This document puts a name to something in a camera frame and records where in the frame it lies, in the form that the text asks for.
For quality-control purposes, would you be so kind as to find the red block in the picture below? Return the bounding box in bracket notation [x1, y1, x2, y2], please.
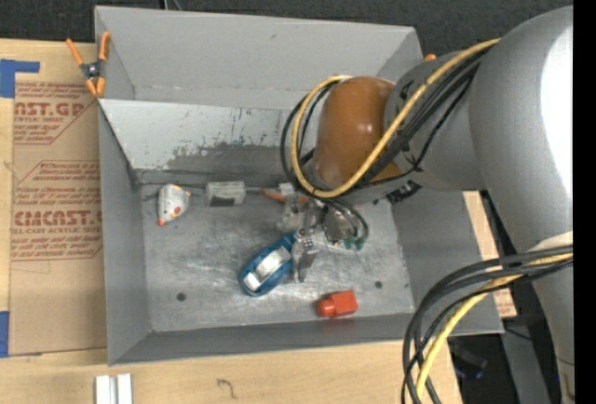
[317, 290, 359, 319]

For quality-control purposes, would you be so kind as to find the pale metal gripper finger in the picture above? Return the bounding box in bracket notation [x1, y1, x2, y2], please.
[291, 228, 309, 284]
[303, 239, 322, 274]

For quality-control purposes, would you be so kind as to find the clear glass thing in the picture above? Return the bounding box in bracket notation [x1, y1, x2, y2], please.
[277, 199, 305, 234]

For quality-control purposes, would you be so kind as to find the white toy chicken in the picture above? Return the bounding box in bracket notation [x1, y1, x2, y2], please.
[156, 183, 193, 227]

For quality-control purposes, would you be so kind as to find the brown cardboard board, red print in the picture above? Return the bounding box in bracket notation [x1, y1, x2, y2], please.
[0, 37, 109, 359]

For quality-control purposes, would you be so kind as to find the orange and white small tool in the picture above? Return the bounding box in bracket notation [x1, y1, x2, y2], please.
[261, 182, 296, 204]

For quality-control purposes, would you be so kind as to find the grey metal bin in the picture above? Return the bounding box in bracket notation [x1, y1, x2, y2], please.
[94, 5, 507, 367]

